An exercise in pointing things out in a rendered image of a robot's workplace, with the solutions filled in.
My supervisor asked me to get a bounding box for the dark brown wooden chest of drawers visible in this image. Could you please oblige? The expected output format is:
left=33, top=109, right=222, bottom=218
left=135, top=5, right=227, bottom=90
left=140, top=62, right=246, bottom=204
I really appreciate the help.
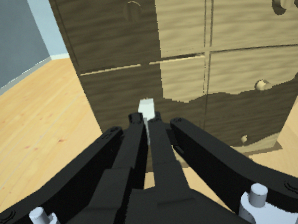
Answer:
left=49, top=0, right=298, bottom=153

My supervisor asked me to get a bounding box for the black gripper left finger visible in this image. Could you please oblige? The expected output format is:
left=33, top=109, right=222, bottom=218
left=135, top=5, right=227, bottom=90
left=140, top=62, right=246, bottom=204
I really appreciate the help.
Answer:
left=0, top=99, right=150, bottom=224

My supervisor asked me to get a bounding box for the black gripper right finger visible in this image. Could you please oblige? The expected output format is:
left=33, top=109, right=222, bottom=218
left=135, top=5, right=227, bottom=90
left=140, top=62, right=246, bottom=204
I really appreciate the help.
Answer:
left=146, top=98, right=298, bottom=224

